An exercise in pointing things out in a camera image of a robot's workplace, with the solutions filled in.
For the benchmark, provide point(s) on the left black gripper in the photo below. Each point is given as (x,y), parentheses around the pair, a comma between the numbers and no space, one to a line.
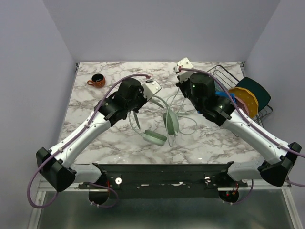
(144,100)

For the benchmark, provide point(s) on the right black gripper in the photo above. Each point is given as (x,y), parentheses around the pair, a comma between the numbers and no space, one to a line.
(182,86)

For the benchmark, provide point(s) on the mint green headphones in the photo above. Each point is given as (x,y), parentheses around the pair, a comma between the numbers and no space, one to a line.
(170,119)

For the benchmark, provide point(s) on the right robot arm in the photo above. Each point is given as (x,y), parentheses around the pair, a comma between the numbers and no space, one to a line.
(211,99)

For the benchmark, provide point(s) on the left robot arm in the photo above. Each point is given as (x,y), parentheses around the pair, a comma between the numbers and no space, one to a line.
(56,164)

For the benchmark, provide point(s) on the blue cloth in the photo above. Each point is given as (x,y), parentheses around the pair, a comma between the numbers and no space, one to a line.
(224,100)

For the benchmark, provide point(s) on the orange black mug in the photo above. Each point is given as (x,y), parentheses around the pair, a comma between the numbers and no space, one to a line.
(97,81)

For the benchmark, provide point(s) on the pink dotted plate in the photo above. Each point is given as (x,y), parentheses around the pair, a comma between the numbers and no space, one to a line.
(242,105)

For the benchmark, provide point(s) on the yellow dotted plate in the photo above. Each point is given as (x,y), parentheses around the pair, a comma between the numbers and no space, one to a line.
(248,98)

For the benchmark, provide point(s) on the dark green plate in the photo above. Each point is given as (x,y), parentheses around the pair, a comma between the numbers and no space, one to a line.
(262,96)

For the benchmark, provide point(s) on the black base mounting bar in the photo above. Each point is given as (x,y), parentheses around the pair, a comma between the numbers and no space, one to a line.
(164,181)

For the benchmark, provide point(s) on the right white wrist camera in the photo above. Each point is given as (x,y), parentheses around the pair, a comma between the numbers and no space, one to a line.
(183,75)

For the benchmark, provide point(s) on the black wire dish rack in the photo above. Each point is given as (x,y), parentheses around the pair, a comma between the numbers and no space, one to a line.
(230,80)

